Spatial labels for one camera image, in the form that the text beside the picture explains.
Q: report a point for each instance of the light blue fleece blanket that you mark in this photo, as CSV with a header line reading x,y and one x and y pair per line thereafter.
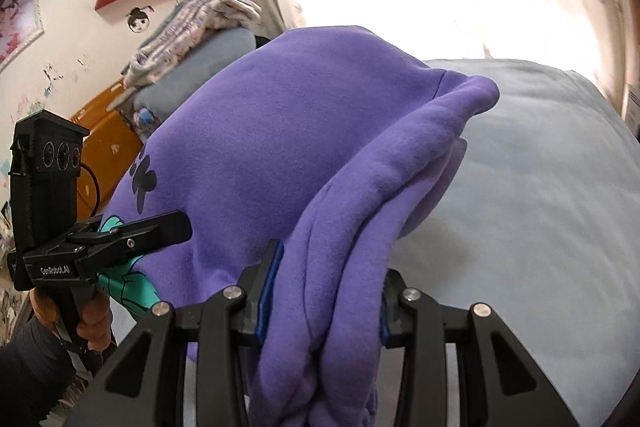
x,y
541,221

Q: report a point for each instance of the orange wooden headboard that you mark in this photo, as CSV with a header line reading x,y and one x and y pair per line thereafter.
x,y
108,150

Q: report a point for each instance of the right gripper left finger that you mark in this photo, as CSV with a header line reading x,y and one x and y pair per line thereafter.
x,y
142,382

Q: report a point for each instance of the person's left hand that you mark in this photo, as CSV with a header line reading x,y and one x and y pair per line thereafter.
x,y
96,318

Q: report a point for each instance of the grey blue pillow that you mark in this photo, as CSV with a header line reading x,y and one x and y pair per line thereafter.
x,y
152,105

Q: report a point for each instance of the left forearm dark sleeve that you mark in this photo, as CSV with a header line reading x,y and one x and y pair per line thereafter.
x,y
36,369

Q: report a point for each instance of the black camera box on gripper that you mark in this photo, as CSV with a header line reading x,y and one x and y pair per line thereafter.
x,y
45,166

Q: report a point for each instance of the framed wall picture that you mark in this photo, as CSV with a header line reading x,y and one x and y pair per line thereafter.
x,y
21,25

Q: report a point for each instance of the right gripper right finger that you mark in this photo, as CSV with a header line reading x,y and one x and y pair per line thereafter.
x,y
499,382

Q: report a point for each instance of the striped folded blanket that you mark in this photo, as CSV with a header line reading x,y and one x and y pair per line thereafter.
x,y
182,30

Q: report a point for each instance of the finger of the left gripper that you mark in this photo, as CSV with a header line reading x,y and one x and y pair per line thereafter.
x,y
139,238

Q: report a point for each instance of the purple hoodie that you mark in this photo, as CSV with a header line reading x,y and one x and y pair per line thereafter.
x,y
331,140

